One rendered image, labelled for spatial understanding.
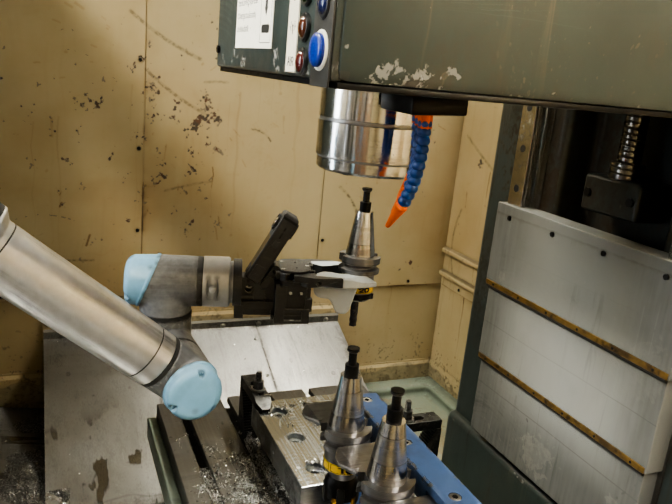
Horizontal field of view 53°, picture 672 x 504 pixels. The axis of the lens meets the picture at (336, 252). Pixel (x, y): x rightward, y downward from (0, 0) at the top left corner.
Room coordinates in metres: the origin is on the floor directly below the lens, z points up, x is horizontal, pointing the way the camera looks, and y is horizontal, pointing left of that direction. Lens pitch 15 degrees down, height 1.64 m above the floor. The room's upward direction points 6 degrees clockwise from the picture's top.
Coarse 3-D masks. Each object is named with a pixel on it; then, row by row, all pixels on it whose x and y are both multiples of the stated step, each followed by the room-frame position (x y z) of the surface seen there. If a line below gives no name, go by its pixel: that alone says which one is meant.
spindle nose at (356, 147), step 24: (336, 96) 0.92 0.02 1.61; (360, 96) 0.90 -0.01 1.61; (336, 120) 0.92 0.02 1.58; (360, 120) 0.90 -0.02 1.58; (384, 120) 0.90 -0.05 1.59; (408, 120) 0.91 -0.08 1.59; (336, 144) 0.92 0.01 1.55; (360, 144) 0.90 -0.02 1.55; (384, 144) 0.90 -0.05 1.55; (408, 144) 0.92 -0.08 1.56; (336, 168) 0.92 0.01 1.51; (360, 168) 0.90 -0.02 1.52; (384, 168) 0.90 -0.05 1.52; (408, 168) 0.92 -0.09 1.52
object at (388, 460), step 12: (384, 420) 0.64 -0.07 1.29; (384, 432) 0.63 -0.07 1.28; (396, 432) 0.63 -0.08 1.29; (384, 444) 0.63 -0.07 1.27; (396, 444) 0.62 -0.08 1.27; (372, 456) 0.64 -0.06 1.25; (384, 456) 0.62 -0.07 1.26; (396, 456) 0.62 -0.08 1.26; (372, 468) 0.63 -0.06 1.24; (384, 468) 0.62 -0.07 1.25; (396, 468) 0.62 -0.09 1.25; (372, 480) 0.62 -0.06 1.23; (384, 480) 0.62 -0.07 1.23; (396, 480) 0.62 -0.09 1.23
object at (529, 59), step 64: (384, 0) 0.62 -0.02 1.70; (448, 0) 0.64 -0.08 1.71; (512, 0) 0.67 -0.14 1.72; (576, 0) 0.70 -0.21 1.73; (640, 0) 0.74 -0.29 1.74; (256, 64) 0.82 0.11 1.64; (384, 64) 0.62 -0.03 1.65; (448, 64) 0.65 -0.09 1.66; (512, 64) 0.68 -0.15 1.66; (576, 64) 0.71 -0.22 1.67; (640, 64) 0.74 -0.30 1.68
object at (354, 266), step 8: (344, 256) 0.96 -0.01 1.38; (376, 256) 0.98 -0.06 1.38; (344, 264) 0.98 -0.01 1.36; (352, 264) 0.95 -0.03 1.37; (360, 264) 0.95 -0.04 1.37; (368, 264) 0.95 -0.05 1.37; (376, 264) 0.96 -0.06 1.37; (344, 272) 0.96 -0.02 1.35; (352, 272) 0.95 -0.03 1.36; (360, 272) 0.95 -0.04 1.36; (368, 272) 0.95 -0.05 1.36; (376, 272) 0.96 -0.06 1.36
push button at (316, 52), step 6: (312, 36) 0.63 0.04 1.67; (318, 36) 0.62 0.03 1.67; (312, 42) 0.62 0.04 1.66; (318, 42) 0.61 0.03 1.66; (324, 42) 0.61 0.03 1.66; (312, 48) 0.62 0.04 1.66; (318, 48) 0.61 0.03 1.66; (324, 48) 0.61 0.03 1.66; (312, 54) 0.62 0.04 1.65; (318, 54) 0.61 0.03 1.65; (312, 60) 0.62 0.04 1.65; (318, 60) 0.61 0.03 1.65; (318, 66) 0.62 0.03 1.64
